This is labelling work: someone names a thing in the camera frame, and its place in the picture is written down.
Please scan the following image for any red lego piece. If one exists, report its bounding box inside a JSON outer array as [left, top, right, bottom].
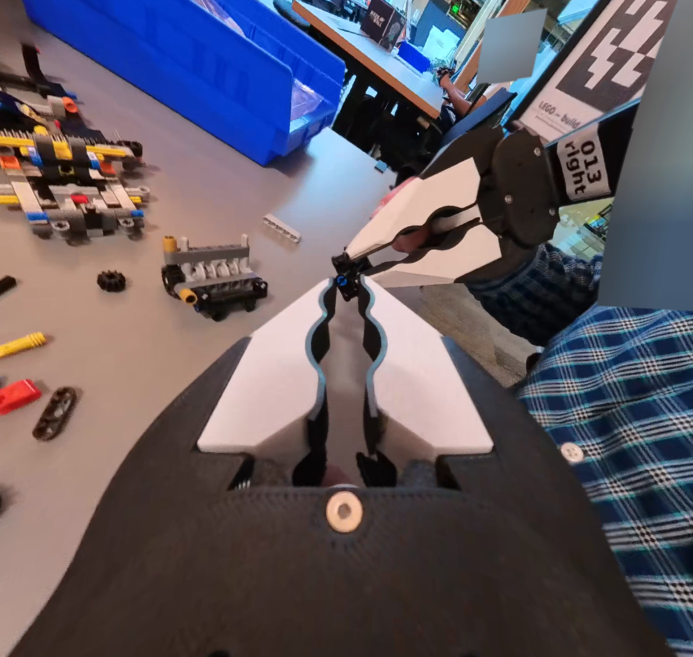
[[0, 379, 43, 415]]

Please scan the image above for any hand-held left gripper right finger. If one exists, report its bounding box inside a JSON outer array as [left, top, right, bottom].
[[359, 277, 494, 460]]

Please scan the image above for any person's right hand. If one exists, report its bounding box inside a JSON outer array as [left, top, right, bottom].
[[391, 220, 437, 253]]

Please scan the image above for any small grey lego engine assembly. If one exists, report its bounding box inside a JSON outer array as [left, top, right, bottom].
[[161, 233, 269, 322]]

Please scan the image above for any black round stool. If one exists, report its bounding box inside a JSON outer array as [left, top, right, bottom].
[[272, 0, 313, 31]]

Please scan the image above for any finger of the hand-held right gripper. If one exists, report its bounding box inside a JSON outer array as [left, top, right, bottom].
[[367, 223, 505, 290], [345, 156, 484, 261]]

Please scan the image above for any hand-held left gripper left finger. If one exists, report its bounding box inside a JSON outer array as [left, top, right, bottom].
[[196, 277, 332, 458]]

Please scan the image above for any blue chair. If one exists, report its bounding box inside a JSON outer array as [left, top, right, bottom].
[[440, 87, 519, 151]]

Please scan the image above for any large multicoloured lego assembly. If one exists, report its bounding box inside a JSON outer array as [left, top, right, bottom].
[[0, 42, 148, 246]]

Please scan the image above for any light grey lego beam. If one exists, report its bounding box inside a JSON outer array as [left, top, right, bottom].
[[263, 213, 302, 244]]

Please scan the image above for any black cardboard box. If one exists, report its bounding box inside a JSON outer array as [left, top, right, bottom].
[[361, 0, 408, 50]]

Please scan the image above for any long yellow ridged lego pin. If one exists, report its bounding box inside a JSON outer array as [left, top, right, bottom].
[[0, 331, 48, 359]]

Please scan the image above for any black lego beam with pins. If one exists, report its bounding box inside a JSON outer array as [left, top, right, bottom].
[[332, 252, 375, 301]]

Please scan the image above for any person's plaid shirt torso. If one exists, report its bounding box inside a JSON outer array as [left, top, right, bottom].
[[514, 305, 693, 657]]

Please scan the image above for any small blue box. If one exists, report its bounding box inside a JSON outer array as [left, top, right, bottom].
[[397, 40, 434, 73]]

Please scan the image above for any wooden table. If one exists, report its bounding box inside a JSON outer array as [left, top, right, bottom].
[[292, 0, 453, 122]]

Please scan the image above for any person's right forearm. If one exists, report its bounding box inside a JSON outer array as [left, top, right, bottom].
[[466, 243, 603, 346]]

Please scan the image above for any blue plastic bin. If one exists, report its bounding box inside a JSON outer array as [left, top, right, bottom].
[[11, 0, 347, 167]]

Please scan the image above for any sign board with printed tag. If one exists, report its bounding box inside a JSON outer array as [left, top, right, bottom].
[[501, 0, 685, 143]]

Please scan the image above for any black lego link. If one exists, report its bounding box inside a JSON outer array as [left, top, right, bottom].
[[31, 386, 78, 442]]

